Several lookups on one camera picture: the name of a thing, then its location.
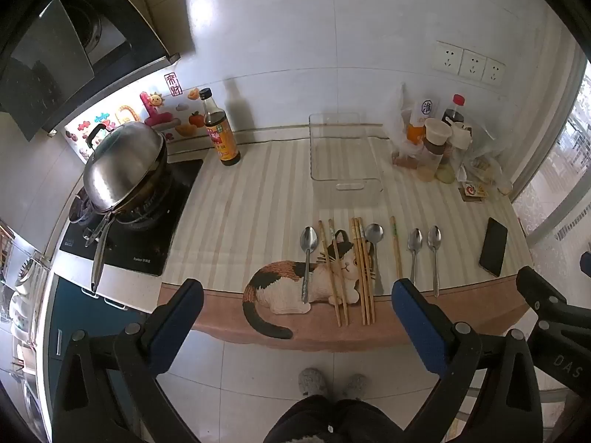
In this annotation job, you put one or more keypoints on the calico cat shaped mat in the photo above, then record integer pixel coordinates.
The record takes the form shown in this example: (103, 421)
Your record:
(277, 281)

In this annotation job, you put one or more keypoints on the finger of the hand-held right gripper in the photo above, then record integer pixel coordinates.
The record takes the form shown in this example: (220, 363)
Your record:
(565, 362)
(540, 288)

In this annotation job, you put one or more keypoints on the large round steel spoon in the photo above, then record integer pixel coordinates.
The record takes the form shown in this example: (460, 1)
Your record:
(374, 234)

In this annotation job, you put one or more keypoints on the striped tablecloth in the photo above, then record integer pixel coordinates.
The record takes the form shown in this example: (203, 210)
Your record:
(258, 203)

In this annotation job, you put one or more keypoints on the white-lid spice jar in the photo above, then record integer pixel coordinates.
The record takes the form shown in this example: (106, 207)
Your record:
(459, 136)
(436, 131)

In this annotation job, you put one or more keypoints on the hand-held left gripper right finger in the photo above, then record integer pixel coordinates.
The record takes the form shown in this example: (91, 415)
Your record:
(418, 327)

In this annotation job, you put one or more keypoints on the black gas stove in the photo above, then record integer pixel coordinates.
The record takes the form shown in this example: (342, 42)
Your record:
(138, 249)

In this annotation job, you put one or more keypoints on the dark bottle with red cap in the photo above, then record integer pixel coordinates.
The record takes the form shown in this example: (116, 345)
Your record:
(455, 113)

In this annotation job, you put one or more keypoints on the person's dark trousers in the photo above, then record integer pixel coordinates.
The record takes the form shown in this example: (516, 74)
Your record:
(323, 420)

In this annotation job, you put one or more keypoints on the dark sauce bottle orange label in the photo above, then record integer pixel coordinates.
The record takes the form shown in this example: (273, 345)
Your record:
(226, 143)

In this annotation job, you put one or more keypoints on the window frame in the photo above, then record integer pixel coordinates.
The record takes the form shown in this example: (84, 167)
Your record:
(568, 157)

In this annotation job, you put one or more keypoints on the red seal wall sticker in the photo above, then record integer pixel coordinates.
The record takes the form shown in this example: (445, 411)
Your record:
(171, 84)

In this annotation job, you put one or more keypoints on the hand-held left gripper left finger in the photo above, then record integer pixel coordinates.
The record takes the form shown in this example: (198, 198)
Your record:
(175, 327)

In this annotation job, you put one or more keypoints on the clear plastic tray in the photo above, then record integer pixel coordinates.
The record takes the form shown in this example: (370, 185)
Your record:
(346, 157)

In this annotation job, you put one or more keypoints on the colourful wall stickers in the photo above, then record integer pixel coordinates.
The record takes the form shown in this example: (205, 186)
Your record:
(120, 115)

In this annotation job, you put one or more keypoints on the small steel spoon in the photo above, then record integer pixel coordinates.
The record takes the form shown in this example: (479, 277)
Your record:
(434, 239)
(415, 240)

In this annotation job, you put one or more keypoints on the white seasoning packet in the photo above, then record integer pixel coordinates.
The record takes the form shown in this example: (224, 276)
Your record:
(425, 110)

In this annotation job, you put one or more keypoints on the large oval steel spoon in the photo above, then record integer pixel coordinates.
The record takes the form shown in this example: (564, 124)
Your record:
(308, 240)

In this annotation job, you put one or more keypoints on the black range hood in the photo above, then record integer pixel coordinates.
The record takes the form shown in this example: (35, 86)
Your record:
(69, 55)

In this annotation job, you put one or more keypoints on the white wall socket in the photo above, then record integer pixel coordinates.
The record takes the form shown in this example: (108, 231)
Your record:
(493, 72)
(447, 57)
(472, 64)

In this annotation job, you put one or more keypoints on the dish rack with bowls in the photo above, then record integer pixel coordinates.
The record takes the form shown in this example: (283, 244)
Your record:
(23, 286)

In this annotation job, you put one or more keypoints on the grey slipper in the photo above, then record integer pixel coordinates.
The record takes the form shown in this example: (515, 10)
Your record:
(355, 386)
(314, 380)

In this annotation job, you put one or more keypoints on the black smartphone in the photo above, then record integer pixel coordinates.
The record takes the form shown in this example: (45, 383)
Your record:
(493, 247)

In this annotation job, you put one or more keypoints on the teal kitchen cabinet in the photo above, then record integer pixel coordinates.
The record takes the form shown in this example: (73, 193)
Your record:
(74, 309)

